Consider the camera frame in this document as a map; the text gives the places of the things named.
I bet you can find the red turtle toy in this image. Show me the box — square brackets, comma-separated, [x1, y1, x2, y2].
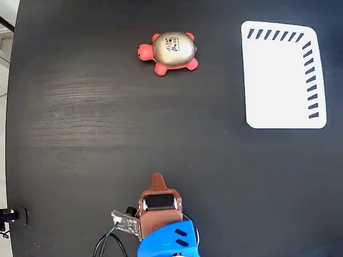
[137, 31, 199, 77]

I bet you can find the black stand clamp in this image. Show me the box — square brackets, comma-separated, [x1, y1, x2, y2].
[0, 207, 29, 227]

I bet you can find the white paper sheet with stripes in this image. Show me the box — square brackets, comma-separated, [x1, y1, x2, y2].
[240, 20, 328, 130]

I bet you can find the black metal bar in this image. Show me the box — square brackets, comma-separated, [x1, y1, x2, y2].
[0, 16, 16, 32]

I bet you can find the camera circuit board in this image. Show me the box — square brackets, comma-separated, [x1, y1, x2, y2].
[111, 206, 143, 241]

